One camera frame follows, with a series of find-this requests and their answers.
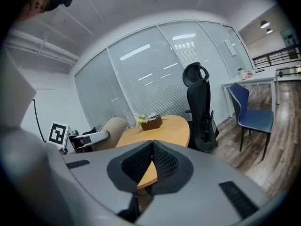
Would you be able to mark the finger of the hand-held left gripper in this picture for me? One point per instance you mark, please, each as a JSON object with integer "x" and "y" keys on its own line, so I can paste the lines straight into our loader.
{"x": 98, "y": 136}

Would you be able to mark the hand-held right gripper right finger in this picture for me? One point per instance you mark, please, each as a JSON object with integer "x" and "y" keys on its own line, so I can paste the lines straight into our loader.
{"x": 207, "y": 180}

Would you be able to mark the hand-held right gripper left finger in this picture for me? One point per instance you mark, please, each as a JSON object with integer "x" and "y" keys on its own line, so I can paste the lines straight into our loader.
{"x": 94, "y": 168}

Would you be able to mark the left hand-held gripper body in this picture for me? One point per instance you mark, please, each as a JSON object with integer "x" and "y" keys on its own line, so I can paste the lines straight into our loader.
{"x": 57, "y": 134}

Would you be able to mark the grey zippered fabric case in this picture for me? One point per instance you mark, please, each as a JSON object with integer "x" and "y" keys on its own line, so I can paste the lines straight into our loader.
{"x": 115, "y": 128}

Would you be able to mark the white yellow flower bouquet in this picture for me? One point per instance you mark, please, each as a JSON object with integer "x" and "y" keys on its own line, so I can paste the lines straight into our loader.
{"x": 141, "y": 119}

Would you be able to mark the brown wooden tissue box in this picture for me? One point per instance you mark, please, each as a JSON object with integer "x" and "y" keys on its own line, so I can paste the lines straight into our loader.
{"x": 151, "y": 124}

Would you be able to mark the person's white t-shirt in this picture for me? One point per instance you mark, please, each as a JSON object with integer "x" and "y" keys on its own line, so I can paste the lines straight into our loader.
{"x": 14, "y": 95}

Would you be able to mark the blue padded chair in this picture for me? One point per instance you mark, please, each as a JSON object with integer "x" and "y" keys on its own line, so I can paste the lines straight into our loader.
{"x": 254, "y": 119}

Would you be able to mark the black mesh office chair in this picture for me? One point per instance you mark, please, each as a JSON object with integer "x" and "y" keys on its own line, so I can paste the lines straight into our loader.
{"x": 200, "y": 102}

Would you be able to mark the white ceiling pipe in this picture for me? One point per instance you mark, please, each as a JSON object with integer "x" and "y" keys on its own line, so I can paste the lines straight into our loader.
{"x": 42, "y": 43}

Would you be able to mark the white insulated cup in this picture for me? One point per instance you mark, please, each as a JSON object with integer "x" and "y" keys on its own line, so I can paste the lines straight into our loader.
{"x": 241, "y": 74}

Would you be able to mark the white rectangular desk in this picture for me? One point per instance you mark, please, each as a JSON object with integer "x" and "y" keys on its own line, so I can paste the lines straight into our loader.
{"x": 258, "y": 79}

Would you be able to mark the small pink flowers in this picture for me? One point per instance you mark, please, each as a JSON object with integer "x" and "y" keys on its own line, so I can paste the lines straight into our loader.
{"x": 250, "y": 74}

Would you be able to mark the person's face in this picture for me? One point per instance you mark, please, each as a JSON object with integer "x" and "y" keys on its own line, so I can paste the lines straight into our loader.
{"x": 35, "y": 3}

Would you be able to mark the black metal railing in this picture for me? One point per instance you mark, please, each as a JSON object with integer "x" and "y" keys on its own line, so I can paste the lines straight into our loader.
{"x": 277, "y": 55}

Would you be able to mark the black pendant lamp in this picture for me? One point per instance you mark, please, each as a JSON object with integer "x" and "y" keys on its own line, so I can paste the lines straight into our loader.
{"x": 265, "y": 24}
{"x": 269, "y": 31}

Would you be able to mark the white wall holder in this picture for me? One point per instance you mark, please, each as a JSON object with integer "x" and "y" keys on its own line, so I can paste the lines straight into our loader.
{"x": 230, "y": 47}

